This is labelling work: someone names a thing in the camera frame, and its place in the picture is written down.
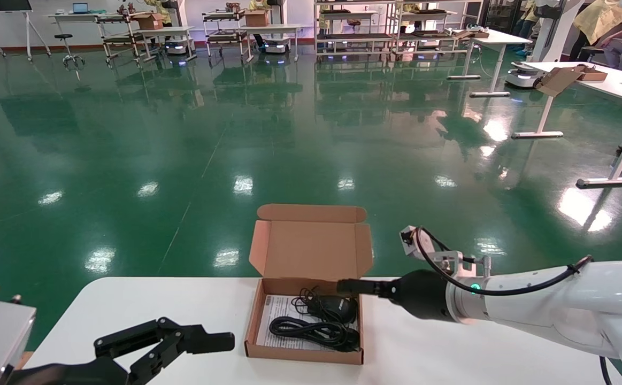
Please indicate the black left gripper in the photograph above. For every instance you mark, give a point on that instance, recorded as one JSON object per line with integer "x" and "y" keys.
{"x": 75, "y": 371}

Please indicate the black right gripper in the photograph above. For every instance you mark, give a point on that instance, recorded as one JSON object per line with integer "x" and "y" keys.
{"x": 423, "y": 294}

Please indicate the brown cardboard storage box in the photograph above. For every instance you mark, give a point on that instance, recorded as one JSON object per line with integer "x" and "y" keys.
{"x": 310, "y": 251}

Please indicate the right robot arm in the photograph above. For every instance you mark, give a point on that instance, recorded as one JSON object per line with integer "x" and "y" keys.
{"x": 583, "y": 315}

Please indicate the open brown cardboard box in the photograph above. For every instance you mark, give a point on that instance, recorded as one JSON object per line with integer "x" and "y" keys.
{"x": 557, "y": 80}

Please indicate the white printed instruction sheet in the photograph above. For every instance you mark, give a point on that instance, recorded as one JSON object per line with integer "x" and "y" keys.
{"x": 276, "y": 315}

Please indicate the white tube shelf rack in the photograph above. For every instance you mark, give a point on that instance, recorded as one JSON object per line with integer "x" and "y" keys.
{"x": 353, "y": 37}
{"x": 428, "y": 33}

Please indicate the white table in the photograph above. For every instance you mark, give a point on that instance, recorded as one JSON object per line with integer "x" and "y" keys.
{"x": 503, "y": 38}
{"x": 270, "y": 28}
{"x": 166, "y": 31}

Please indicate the white tube rack cart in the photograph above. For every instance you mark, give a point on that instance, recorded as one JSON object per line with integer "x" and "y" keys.
{"x": 225, "y": 37}
{"x": 121, "y": 38}

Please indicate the white metal stand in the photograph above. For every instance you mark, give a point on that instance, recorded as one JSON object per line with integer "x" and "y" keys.
{"x": 610, "y": 85}

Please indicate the tall white robot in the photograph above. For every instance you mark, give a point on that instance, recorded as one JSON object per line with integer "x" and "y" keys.
{"x": 554, "y": 32}

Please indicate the black stool with chrome base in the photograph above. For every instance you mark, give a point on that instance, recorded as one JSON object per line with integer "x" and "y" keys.
{"x": 64, "y": 37}

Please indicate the white desk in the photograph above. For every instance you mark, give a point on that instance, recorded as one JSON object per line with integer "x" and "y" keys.
{"x": 75, "y": 17}

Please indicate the open laptop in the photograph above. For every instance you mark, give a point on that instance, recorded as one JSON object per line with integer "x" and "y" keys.
{"x": 80, "y": 8}

